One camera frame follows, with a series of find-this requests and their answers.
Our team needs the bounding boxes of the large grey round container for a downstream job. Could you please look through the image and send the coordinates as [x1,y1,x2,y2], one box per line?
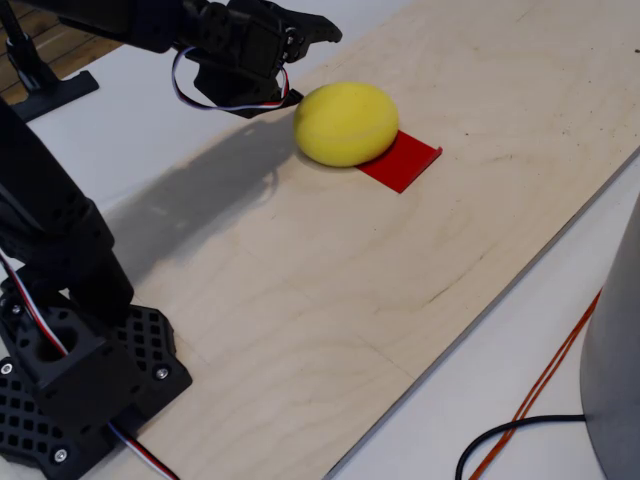
[579,192,640,480]

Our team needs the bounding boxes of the red square plate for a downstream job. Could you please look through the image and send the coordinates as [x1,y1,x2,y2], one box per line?
[355,128,444,195]

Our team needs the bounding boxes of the light plywood board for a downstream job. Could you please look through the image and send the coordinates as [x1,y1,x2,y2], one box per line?
[84,0,640,480]

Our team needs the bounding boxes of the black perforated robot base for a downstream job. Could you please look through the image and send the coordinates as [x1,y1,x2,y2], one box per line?
[0,279,194,480]

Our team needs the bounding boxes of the red white black base cable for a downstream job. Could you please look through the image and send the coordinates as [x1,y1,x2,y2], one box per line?
[107,422,181,480]

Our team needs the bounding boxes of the thin orange wire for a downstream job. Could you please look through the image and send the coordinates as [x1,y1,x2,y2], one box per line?
[474,294,606,480]
[469,287,604,480]

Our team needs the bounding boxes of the thin black cable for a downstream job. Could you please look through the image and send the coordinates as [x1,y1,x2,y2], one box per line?
[454,413,586,480]

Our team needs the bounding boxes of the yellow round sponge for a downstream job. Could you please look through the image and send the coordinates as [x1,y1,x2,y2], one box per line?
[293,81,400,169]

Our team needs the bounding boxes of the servo cable along arm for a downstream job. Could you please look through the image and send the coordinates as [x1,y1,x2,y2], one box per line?
[0,253,70,357]

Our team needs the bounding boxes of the gripper servo cable loop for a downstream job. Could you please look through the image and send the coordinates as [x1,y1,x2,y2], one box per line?
[171,46,292,112]

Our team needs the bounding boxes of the black camera stand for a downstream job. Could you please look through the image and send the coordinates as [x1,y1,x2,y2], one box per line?
[0,0,100,124]

